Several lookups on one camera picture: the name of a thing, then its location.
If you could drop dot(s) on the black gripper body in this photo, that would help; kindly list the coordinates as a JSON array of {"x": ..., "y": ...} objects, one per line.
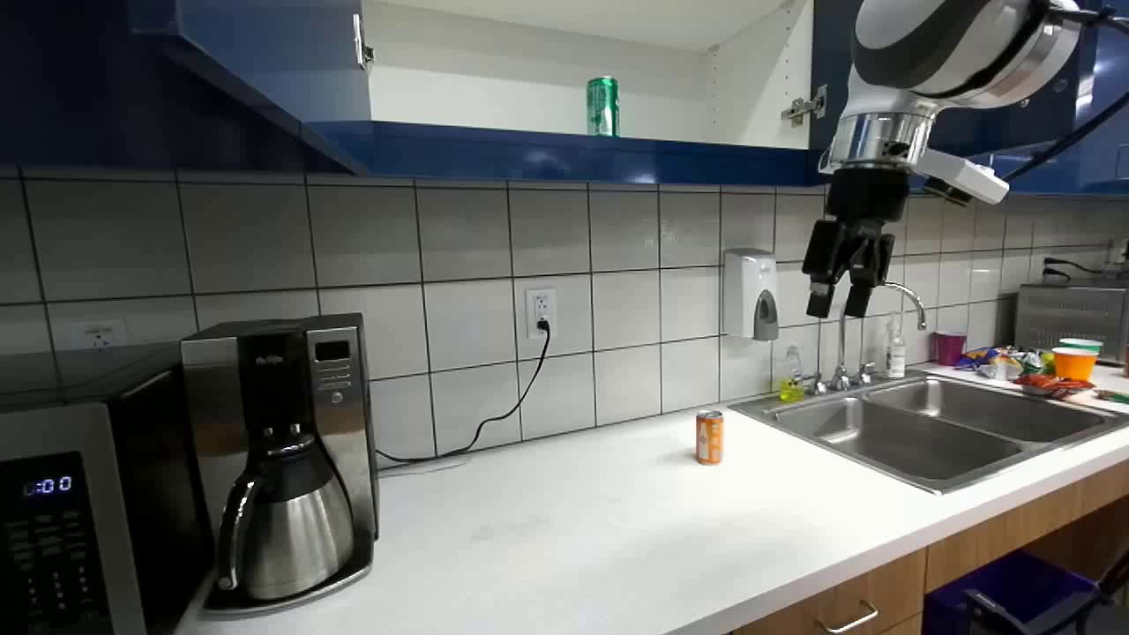
[{"x": 856, "y": 230}]

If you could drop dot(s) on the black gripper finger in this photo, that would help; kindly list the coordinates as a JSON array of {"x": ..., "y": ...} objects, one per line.
[
  {"x": 825, "y": 264},
  {"x": 869, "y": 271}
]

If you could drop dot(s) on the green soda can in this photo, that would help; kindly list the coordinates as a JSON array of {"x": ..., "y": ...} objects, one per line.
[{"x": 603, "y": 109}]

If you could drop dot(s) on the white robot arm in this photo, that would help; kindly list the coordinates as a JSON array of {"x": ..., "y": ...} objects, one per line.
[{"x": 909, "y": 64}]

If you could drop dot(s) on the blue upper cabinet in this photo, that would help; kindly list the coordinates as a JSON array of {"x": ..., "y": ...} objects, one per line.
[{"x": 495, "y": 89}]

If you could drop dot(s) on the orange soda can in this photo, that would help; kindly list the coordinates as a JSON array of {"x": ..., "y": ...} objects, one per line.
[{"x": 711, "y": 440}]

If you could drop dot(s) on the white soap bottle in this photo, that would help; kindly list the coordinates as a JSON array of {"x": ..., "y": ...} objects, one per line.
[{"x": 898, "y": 356}]

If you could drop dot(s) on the chrome gooseneck faucet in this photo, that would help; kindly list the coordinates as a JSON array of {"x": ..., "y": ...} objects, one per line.
[{"x": 859, "y": 356}]

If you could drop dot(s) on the purple cup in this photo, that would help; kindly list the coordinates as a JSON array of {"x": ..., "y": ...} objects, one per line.
[{"x": 943, "y": 349}]

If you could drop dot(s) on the yellow dish soap bottle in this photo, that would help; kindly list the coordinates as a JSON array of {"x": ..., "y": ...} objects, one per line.
[{"x": 793, "y": 383}]

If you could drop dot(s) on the stainless steel double sink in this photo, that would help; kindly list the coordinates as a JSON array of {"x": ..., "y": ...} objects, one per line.
[{"x": 933, "y": 432}]

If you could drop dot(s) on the stainless steel appliance box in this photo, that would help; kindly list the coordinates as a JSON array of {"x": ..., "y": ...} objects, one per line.
[{"x": 1074, "y": 311}]

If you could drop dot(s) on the orange cup with lid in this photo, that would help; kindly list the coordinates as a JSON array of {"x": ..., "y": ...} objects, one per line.
[{"x": 1077, "y": 359}]

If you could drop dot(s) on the blue recycling bin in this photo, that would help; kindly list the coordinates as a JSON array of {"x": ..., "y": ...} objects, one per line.
[{"x": 1021, "y": 585}]

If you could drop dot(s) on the stainless black coffee maker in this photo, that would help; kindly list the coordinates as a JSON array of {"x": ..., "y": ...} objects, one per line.
[{"x": 249, "y": 378}]

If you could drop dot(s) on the stainless steel coffee carafe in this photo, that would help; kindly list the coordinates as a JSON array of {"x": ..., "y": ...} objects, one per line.
[{"x": 286, "y": 525}]

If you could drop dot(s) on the black stainless microwave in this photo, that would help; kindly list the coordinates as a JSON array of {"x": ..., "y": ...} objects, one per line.
[{"x": 99, "y": 506}]

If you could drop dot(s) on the white wall soap dispenser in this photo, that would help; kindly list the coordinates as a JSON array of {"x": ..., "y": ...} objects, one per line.
[{"x": 750, "y": 298}]

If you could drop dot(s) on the white wall power outlet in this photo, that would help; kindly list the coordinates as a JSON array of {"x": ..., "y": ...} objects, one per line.
[{"x": 543, "y": 311}]

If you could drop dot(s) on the wooden drawer with handle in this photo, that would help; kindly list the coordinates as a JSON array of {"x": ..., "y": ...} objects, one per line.
[{"x": 885, "y": 600}]

